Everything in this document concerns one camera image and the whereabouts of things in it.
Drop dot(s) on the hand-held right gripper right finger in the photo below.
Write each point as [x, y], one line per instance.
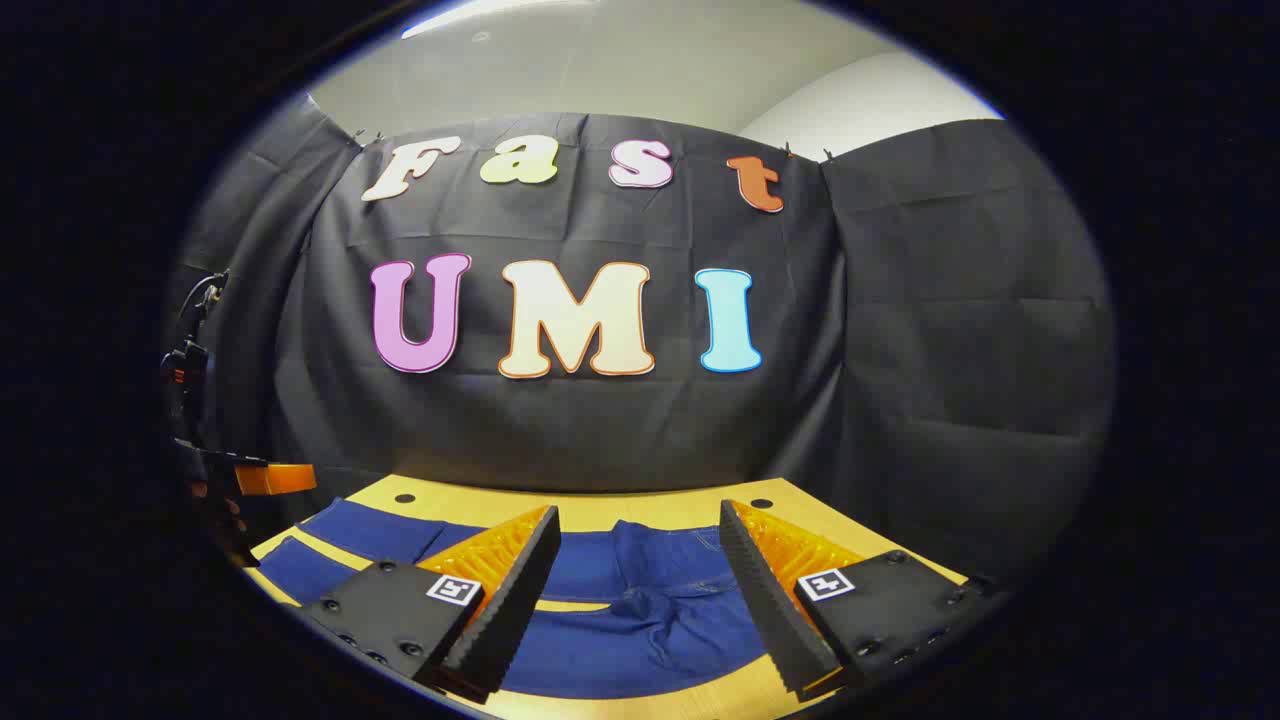
[765, 600]

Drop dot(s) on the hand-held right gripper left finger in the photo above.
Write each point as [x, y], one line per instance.
[515, 600]

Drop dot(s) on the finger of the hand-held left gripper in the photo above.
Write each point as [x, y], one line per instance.
[285, 478]

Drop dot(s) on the blue jeans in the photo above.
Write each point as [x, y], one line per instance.
[640, 620]

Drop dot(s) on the black backdrop cloth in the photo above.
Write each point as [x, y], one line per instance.
[900, 350]

